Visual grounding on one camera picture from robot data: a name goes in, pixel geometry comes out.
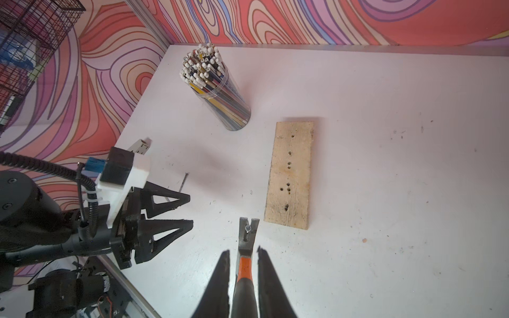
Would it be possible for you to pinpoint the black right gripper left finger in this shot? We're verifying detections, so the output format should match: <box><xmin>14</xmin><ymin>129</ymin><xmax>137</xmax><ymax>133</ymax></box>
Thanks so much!
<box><xmin>192</xmin><ymin>250</ymin><xmax>230</xmax><ymax>318</ymax></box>

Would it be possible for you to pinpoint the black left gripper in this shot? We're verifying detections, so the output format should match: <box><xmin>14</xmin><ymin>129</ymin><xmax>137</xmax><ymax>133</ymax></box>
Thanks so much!
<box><xmin>110</xmin><ymin>182</ymin><xmax>194</xmax><ymax>270</ymax></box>

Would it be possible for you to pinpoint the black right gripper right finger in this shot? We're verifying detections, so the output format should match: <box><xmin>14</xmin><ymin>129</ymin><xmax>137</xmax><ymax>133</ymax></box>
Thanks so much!
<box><xmin>257</xmin><ymin>247</ymin><xmax>297</xmax><ymax>318</ymax></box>

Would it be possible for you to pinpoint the claw hammer orange black handle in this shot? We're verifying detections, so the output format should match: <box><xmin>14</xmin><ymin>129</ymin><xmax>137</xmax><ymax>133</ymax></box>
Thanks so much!
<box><xmin>231</xmin><ymin>217</ymin><xmax>260</xmax><ymax>317</ymax></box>

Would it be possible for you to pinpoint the wooden block with nails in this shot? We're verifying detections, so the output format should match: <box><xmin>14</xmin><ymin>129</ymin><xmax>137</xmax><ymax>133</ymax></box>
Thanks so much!
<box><xmin>264</xmin><ymin>121</ymin><xmax>314</xmax><ymax>230</ymax></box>

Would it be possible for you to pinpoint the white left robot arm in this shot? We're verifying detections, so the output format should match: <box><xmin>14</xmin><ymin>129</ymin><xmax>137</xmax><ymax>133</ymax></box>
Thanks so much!
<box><xmin>1</xmin><ymin>147</ymin><xmax>194</xmax><ymax>292</ymax></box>

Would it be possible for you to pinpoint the loose steel nail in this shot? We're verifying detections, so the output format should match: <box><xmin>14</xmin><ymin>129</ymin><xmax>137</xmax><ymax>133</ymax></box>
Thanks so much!
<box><xmin>178</xmin><ymin>172</ymin><xmax>189</xmax><ymax>192</ymax></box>

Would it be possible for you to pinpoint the grey stapler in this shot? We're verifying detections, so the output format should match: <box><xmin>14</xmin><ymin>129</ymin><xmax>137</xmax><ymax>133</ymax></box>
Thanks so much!
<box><xmin>127</xmin><ymin>139</ymin><xmax>150</xmax><ymax>155</ymax></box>

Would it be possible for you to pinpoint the cup of coloured pencils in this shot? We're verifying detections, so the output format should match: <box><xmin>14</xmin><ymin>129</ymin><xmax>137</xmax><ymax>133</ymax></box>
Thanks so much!
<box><xmin>179</xmin><ymin>43</ymin><xmax>251</xmax><ymax>131</ymax></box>

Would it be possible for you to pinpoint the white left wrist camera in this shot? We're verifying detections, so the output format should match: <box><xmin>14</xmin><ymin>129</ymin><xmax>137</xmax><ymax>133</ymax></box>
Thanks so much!
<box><xmin>84</xmin><ymin>147</ymin><xmax>151</xmax><ymax>229</ymax></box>

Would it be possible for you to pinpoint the black wire basket left wall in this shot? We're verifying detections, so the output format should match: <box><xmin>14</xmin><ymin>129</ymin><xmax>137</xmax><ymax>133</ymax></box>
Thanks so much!
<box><xmin>1</xmin><ymin>0</ymin><xmax>86</xmax><ymax>132</ymax></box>

